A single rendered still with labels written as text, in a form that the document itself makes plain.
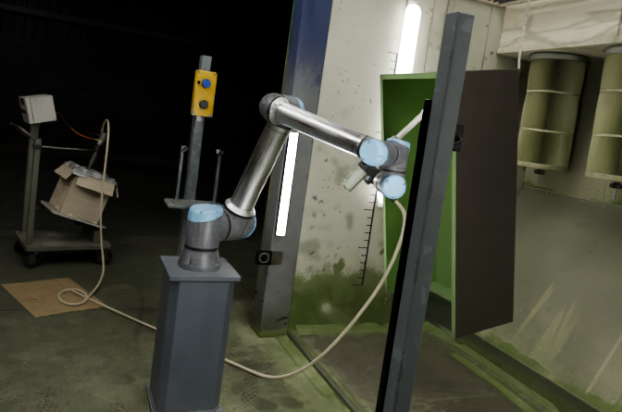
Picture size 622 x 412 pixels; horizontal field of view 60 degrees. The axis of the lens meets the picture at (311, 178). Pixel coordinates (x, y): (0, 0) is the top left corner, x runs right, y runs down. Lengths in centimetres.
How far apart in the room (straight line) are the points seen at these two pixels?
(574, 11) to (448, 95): 235
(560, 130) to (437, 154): 245
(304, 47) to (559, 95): 161
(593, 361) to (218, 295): 195
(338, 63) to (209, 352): 180
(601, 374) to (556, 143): 137
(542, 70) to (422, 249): 255
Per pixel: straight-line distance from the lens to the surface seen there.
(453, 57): 133
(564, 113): 373
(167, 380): 253
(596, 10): 351
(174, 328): 243
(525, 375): 344
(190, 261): 243
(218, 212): 240
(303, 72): 322
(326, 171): 332
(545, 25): 373
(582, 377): 326
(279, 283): 337
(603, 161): 334
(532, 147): 370
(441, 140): 131
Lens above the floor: 134
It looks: 6 degrees down
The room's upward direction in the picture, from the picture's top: 8 degrees clockwise
